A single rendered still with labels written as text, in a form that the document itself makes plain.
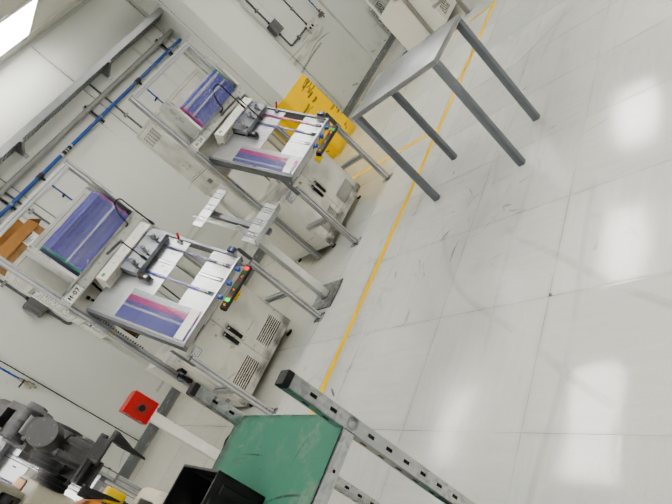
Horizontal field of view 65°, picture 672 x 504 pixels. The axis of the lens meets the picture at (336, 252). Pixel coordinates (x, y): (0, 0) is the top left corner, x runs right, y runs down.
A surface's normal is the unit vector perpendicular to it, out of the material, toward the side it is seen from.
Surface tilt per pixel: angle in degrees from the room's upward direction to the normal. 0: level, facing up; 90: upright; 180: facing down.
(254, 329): 90
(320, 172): 90
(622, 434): 0
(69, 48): 90
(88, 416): 90
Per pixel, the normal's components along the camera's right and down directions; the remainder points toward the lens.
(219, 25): 0.59, -0.25
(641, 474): -0.71, -0.61
